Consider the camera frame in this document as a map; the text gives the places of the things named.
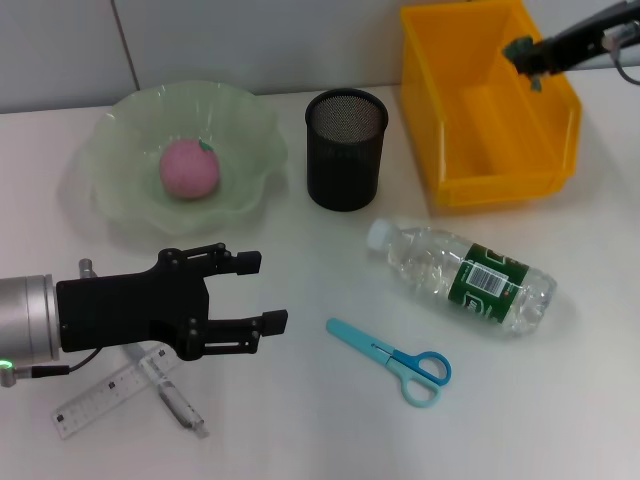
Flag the black mesh pen holder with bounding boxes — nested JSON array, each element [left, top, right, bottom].
[[304, 88, 391, 213]]

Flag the blue scissors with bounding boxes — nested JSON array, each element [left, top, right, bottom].
[[325, 317, 453, 409]]

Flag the green plastic wrapper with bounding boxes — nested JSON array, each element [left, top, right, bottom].
[[501, 34, 546, 94]]

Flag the clear bottle with green label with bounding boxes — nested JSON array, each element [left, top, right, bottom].
[[367, 216, 558, 338]]

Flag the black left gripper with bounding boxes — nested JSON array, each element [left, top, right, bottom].
[[55, 241, 291, 362]]

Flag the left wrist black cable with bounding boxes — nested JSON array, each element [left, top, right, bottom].
[[16, 347, 102, 379]]

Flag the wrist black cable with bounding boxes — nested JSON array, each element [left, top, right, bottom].
[[16, 347, 102, 379], [601, 22, 640, 87]]

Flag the green glass fruit plate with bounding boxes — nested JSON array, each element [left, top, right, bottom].
[[66, 79, 292, 237]]

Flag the yellow plastic bin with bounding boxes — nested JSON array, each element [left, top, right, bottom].
[[399, 0, 584, 210]]

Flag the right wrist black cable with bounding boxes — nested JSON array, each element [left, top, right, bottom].
[[601, 22, 640, 87]]

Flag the grey transparent pen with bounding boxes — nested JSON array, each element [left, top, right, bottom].
[[121, 342, 211, 441]]

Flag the pink toy peach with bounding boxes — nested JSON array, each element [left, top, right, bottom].
[[158, 138, 222, 202]]

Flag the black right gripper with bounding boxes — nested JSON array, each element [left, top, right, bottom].
[[516, 0, 640, 77]]

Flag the transparent plastic ruler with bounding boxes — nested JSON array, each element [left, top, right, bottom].
[[51, 342, 182, 442]]

